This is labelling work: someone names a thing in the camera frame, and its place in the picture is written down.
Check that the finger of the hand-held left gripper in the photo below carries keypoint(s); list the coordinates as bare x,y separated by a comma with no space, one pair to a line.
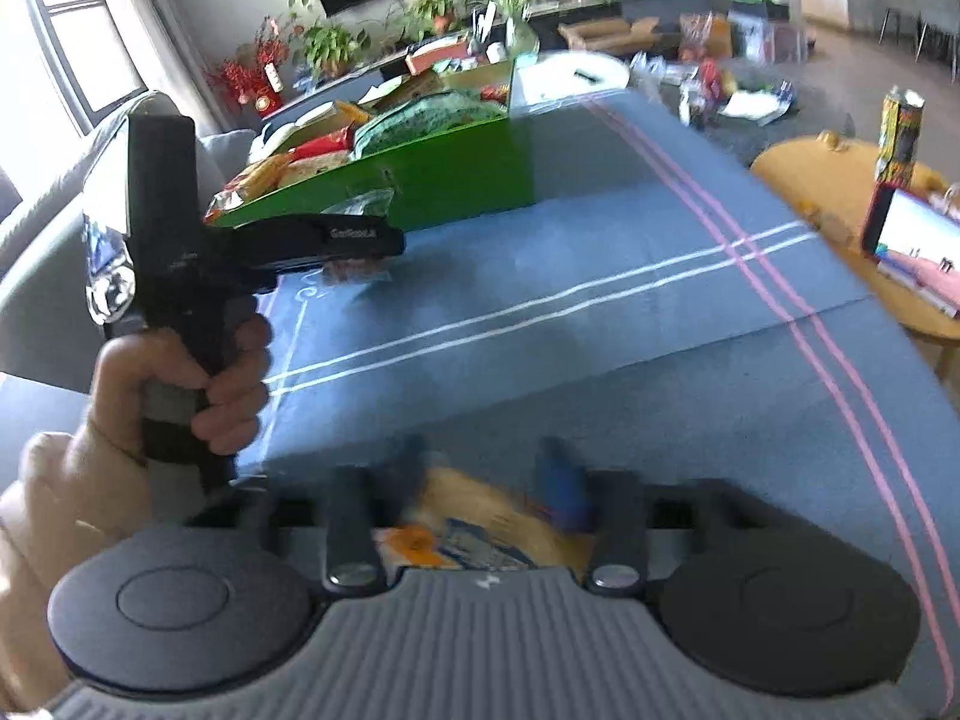
300,268

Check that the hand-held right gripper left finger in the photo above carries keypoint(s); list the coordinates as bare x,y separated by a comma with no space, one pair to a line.
412,476

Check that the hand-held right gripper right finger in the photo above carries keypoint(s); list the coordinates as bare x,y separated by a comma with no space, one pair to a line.
562,484

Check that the clear brown snack packet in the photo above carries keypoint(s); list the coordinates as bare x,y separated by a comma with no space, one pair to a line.
356,271

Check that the clear cracker packet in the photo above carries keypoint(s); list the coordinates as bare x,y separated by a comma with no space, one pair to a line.
480,525

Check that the red yellow striped chips bag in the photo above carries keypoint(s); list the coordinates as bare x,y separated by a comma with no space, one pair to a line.
255,180

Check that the large red cookie packet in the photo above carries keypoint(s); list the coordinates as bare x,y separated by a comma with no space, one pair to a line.
322,146

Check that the green cardboard box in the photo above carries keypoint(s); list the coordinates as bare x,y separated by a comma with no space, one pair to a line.
450,172

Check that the green snack bag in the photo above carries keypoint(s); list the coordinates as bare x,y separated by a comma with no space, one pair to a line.
427,120

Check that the person's left forearm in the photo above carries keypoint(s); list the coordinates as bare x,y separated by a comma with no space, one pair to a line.
45,615

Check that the person's left hand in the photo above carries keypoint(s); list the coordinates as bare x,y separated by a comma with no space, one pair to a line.
120,390

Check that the grey sofa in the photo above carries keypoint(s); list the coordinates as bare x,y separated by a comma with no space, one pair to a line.
105,131

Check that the blue striped tablecloth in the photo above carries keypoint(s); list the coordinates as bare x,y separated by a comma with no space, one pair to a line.
600,315

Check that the red berry decoration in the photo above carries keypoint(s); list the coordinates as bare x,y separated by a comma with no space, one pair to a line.
244,79

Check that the row of potted green plants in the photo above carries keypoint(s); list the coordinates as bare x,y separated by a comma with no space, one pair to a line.
330,45

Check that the window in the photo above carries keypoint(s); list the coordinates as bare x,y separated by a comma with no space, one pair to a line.
67,30

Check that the pink box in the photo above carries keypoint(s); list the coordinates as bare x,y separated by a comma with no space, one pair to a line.
435,56

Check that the white oval table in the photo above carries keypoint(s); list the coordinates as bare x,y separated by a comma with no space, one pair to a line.
555,79

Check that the spider plant in glass vase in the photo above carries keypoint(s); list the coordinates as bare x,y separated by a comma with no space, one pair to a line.
517,34

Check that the open cardboard box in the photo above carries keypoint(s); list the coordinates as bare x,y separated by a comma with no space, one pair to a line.
607,34

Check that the glass jar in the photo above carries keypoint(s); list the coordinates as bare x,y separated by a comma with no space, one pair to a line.
694,109

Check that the yellow round table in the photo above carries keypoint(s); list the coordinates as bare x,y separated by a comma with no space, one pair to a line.
810,165

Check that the white napkin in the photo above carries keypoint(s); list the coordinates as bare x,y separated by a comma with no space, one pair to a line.
750,106

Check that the dark marble round table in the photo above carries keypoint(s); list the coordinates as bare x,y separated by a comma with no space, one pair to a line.
787,127

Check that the smartphone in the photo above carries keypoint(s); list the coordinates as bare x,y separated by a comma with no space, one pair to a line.
915,240

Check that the small red box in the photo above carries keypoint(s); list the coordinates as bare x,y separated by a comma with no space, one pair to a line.
712,79

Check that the dark tv cabinet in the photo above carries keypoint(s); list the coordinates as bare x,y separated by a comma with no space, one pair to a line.
660,4

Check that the yellow carton with plastic bag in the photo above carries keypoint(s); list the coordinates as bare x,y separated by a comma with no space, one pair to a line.
712,37

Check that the yellow black drink can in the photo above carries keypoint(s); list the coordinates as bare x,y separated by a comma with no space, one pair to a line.
900,135

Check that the clear storage bin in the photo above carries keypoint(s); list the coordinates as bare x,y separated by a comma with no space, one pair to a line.
765,37

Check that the grey dining chair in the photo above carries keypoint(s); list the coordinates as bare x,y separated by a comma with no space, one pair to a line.
904,0
941,7

